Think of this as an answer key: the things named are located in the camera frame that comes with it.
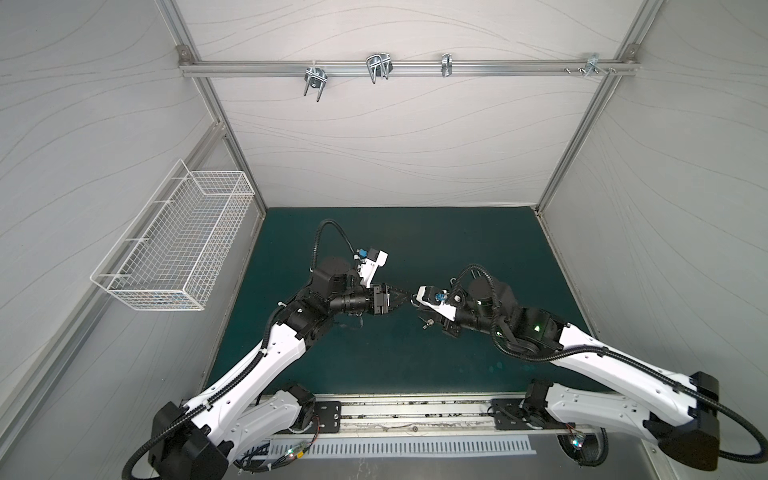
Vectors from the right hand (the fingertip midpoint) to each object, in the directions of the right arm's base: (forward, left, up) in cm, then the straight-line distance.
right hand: (429, 290), depth 70 cm
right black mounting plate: (-21, -20, -21) cm, 36 cm away
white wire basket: (+1, +61, +8) cm, 61 cm away
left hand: (-2, +4, +2) cm, 5 cm away
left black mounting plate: (-24, +24, -23) cm, 41 cm away
